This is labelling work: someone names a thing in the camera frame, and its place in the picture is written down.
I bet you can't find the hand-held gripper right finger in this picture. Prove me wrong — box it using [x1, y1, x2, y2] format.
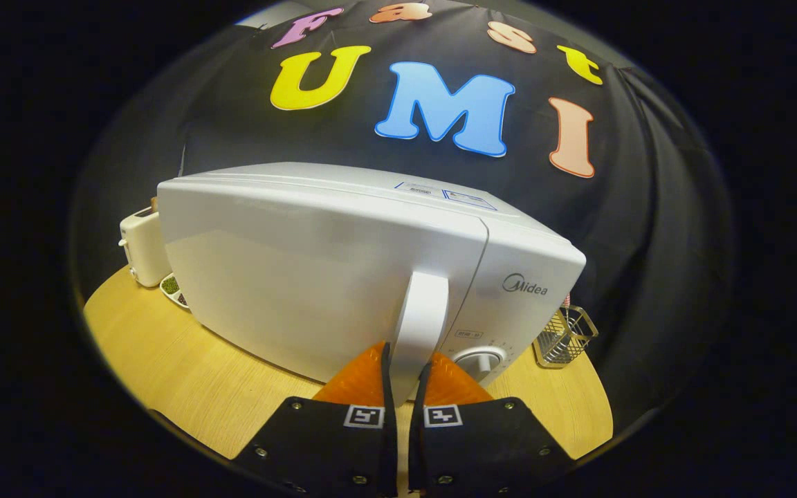
[409, 351, 576, 498]

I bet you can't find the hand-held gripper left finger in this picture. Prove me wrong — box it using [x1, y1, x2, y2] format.
[232, 340, 399, 498]

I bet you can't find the white microwave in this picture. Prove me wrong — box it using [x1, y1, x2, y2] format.
[156, 161, 587, 409]

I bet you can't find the white divided tray with beans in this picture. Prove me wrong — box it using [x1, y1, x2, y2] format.
[159, 273, 192, 310]

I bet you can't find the white toaster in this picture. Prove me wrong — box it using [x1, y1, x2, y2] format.
[118, 206, 171, 288]

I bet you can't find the wire mesh holder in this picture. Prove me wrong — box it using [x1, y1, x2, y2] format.
[532, 304, 600, 369]

